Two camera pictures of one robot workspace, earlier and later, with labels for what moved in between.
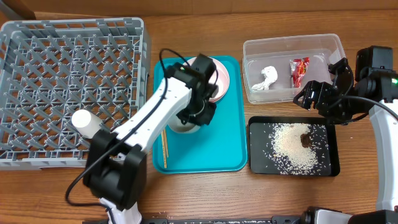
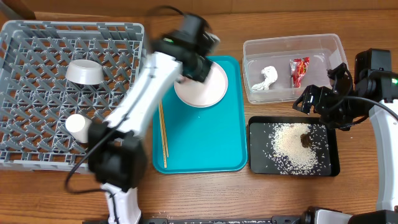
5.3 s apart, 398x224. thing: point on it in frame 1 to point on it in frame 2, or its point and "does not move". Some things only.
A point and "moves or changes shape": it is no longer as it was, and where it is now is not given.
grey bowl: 175,124 to 84,71
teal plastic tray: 219,147 does not move
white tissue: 270,74 does not move
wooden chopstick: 166,153 does not move
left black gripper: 205,119 to 203,75
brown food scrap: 305,140 does not move
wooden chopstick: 164,157 does not move
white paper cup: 86,122 moves or changes shape
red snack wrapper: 298,67 does not move
